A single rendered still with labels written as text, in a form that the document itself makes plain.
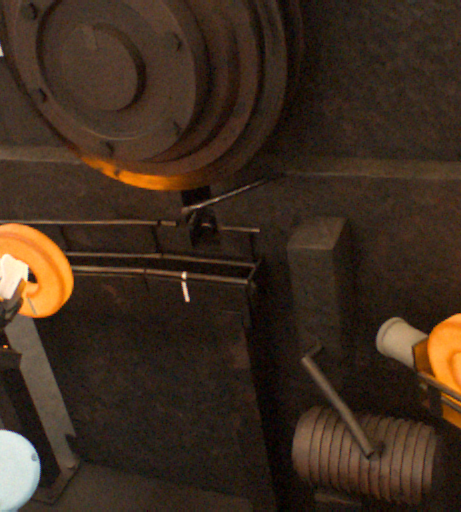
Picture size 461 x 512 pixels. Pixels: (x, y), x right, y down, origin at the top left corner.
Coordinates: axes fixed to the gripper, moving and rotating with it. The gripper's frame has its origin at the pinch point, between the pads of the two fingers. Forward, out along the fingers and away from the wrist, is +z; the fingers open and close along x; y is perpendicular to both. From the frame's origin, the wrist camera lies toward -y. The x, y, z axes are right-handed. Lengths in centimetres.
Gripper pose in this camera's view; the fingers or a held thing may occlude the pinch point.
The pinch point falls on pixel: (20, 261)
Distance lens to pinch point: 121.9
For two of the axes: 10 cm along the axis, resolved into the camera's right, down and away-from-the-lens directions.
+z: 3.2, -7.6, 5.7
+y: -2.5, -6.4, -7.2
